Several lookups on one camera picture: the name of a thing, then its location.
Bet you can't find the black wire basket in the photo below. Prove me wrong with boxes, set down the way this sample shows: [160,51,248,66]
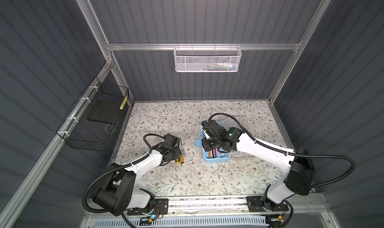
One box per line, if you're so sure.
[57,77,130,152]

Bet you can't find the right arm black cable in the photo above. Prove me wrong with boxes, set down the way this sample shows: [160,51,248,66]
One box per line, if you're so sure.
[207,113,357,189]

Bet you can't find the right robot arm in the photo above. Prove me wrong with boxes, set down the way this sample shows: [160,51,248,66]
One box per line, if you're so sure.
[201,120,314,209]

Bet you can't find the items in white basket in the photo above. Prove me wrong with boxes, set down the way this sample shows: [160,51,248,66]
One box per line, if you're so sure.
[196,62,238,72]

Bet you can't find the white wire mesh basket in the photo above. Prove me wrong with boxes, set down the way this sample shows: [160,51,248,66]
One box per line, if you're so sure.
[173,46,242,73]

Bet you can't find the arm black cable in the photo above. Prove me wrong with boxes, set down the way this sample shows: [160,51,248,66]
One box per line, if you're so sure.
[82,133,167,214]
[207,113,357,189]

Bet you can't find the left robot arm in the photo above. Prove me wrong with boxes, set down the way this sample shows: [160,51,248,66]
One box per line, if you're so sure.
[82,134,182,217]

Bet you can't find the black foam pad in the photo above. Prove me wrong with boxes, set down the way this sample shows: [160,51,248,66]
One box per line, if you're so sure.
[87,100,123,124]

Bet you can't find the aluminium front rail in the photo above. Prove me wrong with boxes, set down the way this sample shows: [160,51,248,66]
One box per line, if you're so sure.
[86,196,328,219]

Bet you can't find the blue plastic tool box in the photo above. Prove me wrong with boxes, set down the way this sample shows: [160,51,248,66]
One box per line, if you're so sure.
[195,129,231,164]

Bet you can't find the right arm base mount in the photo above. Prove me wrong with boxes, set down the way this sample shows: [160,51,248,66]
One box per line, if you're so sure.
[246,196,289,213]

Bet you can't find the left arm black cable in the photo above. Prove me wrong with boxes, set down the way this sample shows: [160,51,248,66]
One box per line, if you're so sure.
[82,133,167,214]

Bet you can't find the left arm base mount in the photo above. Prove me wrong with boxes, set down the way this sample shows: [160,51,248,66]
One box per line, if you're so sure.
[127,198,169,216]

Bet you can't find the white perforated cable duct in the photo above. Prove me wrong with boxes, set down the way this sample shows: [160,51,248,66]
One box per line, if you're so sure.
[89,215,271,228]

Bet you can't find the yellow marker in basket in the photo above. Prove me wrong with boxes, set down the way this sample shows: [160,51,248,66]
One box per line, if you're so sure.
[119,96,128,110]

